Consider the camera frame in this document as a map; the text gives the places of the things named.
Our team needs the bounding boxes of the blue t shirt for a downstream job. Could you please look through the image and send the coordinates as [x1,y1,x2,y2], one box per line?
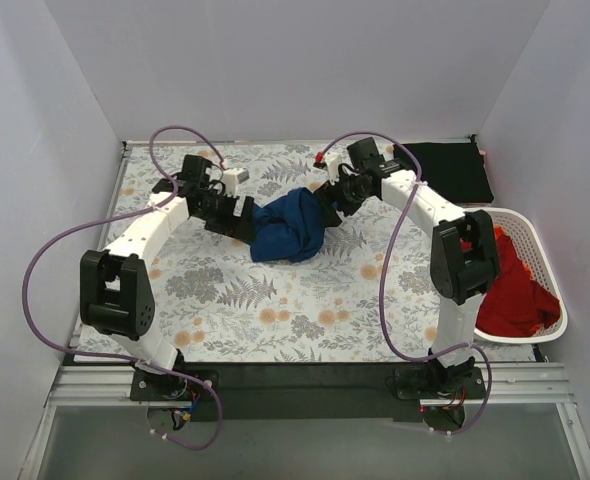
[250,188,325,263]

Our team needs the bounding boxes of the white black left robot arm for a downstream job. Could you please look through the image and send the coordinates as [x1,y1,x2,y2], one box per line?
[80,155,255,400]

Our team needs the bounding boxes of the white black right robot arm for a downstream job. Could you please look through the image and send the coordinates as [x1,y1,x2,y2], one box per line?
[314,132,500,398]

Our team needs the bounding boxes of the floral patterned table mat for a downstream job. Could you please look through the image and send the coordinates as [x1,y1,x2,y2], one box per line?
[74,142,536,364]

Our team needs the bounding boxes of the folded black t shirt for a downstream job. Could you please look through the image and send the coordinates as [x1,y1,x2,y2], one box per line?
[405,141,494,205]

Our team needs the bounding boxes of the orange t shirt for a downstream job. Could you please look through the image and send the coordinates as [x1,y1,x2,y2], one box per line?
[490,227,546,337]

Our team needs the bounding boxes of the white perforated laundry basket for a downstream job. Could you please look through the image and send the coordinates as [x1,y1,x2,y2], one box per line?
[475,207,568,345]

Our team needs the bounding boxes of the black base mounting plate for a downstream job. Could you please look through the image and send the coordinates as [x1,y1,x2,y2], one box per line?
[129,367,489,424]

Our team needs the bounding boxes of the red t shirt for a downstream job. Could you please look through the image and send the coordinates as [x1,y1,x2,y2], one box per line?
[476,227,561,338]

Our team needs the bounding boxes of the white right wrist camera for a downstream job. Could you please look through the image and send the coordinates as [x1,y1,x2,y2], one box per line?
[314,151,342,184]

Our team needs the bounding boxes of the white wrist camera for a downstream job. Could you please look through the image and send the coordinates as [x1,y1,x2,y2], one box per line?
[314,151,342,184]
[220,168,250,197]

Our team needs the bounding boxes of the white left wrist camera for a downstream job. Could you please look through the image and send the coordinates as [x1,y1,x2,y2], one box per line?
[220,168,250,197]

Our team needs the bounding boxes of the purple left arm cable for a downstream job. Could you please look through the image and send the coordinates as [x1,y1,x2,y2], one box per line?
[22,125,226,449]

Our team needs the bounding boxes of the aluminium frame rail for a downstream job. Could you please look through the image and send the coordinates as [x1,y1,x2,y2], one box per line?
[47,362,575,406]

